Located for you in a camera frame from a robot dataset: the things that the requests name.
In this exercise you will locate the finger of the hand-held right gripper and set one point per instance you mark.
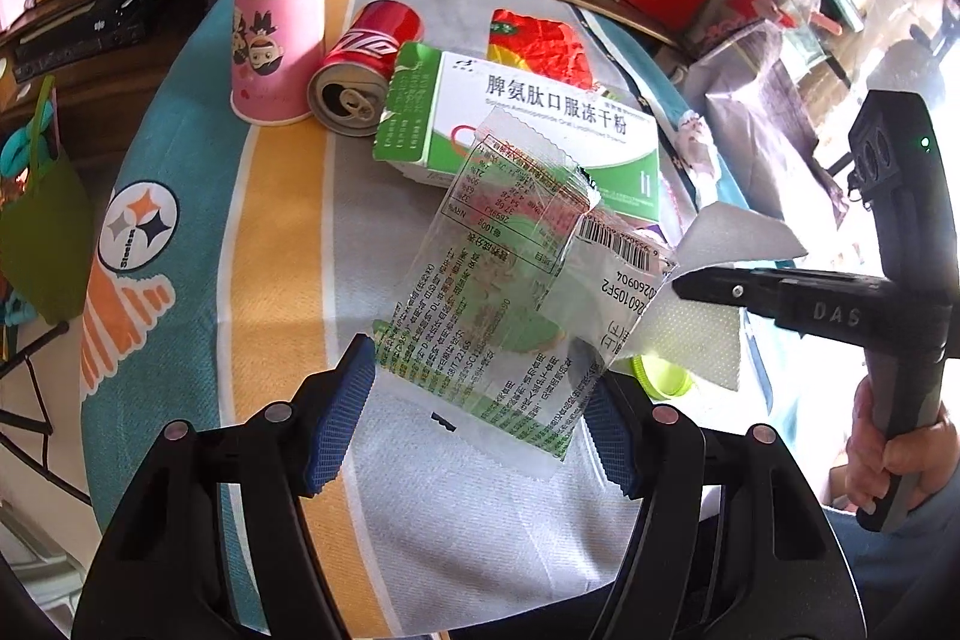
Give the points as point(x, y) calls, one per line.
point(727, 291)

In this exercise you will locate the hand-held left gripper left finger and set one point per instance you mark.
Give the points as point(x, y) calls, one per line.
point(341, 415)

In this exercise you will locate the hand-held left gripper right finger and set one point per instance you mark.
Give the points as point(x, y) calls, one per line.
point(611, 430)

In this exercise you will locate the white paper napkin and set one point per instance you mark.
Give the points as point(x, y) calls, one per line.
point(712, 235)

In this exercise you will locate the yellow-green plastic lid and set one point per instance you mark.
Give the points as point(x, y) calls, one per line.
point(667, 377)

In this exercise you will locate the clear printed plastic wrapper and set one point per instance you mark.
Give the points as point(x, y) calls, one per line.
point(487, 280)

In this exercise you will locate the green white medicine box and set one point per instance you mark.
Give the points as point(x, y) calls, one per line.
point(525, 100)

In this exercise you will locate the red foil wrapper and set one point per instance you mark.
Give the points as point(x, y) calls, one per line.
point(540, 40)

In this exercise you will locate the person's right hand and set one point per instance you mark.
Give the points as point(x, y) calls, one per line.
point(862, 460)

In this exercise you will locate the grey fabric bag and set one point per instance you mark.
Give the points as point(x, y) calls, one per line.
point(765, 123)

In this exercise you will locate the teal striped printed tablecloth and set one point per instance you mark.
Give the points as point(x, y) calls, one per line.
point(225, 235)

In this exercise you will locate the person's blue trousers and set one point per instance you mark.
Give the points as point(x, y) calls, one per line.
point(900, 580)

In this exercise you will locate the green felt bag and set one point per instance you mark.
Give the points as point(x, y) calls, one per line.
point(45, 235)

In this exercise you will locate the red soda can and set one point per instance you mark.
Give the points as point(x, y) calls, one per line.
point(367, 48)

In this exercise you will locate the pink paper cup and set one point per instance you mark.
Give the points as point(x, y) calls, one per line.
point(270, 48)

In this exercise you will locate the black set-top box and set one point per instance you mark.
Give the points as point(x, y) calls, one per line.
point(75, 36)

